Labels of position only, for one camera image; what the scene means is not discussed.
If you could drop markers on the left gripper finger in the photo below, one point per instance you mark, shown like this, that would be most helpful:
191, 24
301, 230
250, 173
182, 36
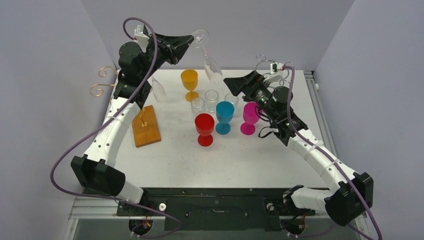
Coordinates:
175, 41
177, 52

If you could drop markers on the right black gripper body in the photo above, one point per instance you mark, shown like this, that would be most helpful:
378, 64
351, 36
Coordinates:
253, 84

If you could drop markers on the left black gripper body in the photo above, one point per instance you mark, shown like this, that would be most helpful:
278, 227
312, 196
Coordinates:
150, 53

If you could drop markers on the clear etched glass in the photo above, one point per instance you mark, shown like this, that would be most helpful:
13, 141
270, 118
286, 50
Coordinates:
234, 100
197, 106
211, 98

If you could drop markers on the blue wine glass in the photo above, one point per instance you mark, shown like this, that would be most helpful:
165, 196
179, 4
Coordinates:
224, 114

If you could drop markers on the clear wine glass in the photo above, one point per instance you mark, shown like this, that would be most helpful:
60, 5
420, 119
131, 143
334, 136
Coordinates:
212, 68
158, 90

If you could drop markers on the clear wine glass back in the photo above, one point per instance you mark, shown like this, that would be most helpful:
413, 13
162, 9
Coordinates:
158, 90

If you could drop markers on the pink wine glass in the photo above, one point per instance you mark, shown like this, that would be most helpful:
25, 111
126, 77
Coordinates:
250, 118

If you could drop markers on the red wine glass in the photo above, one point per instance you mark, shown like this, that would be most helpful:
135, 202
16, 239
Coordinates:
204, 124

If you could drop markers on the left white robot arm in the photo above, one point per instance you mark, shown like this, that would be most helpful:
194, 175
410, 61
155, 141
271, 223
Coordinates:
138, 60

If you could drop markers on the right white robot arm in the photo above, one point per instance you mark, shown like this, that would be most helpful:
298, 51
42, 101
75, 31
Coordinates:
349, 193

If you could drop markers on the wooden rack base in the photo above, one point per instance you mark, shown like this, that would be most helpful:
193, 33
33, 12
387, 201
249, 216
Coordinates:
145, 127

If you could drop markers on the yellow plastic goblet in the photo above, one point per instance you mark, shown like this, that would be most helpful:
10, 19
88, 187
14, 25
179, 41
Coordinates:
189, 78

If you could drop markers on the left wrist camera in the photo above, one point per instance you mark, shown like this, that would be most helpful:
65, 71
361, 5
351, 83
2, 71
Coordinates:
141, 36

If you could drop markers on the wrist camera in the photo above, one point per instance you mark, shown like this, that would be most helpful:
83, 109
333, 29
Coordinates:
277, 73
141, 36

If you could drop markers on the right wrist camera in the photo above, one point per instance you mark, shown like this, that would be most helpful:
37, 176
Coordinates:
277, 73

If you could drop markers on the chrome wire glass rack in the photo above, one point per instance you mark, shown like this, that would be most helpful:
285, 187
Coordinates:
262, 60

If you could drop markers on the gold wire glass rack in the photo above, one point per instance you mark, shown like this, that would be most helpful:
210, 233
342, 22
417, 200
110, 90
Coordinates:
97, 90

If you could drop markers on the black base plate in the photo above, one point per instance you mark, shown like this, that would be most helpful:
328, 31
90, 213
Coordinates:
215, 209

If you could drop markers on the aluminium rail frame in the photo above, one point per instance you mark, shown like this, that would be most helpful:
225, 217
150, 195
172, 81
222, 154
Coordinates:
97, 219

